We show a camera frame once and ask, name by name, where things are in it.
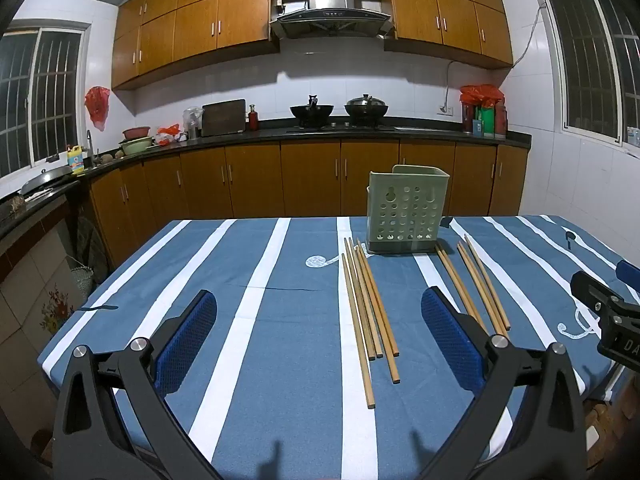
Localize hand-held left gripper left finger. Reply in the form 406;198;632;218
50;289;226;480

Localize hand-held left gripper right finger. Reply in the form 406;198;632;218
420;287;588;480

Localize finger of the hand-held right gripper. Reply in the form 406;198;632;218
571;270;626;312
616;259;640;287

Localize green perforated utensil holder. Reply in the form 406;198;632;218
366;164;451;256

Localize blue white striped tablecloth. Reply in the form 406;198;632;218
37;215;640;480

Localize woven basket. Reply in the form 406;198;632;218
69;259;97;302

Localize wooden base cabinet unit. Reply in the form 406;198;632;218
75;140;530;271

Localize green box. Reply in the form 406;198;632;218
474;105;496;137

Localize metal pan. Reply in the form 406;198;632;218
20;166;76;196

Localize barred window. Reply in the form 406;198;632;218
542;0;640;148
0;20;93;178

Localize clear plastic jar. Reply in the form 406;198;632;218
182;106;203;141

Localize black kitchen countertop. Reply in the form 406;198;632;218
0;124;532;241

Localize dark cutting board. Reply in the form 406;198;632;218
201;99;247;137

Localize large red plastic bag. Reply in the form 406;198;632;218
459;84;505;107

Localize gas stove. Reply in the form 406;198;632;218
286;121;397;134

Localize dark pot with lid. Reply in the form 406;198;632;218
344;93;390;127

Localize hanging red plastic bag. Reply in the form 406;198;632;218
84;86;111;132

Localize black wok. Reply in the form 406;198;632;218
290;94;335;128

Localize steel range hood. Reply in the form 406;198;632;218
269;0;397;41

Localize white wall cable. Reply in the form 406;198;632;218
444;4;547;111

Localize wooden wall cabinet unit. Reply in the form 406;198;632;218
111;0;515;92

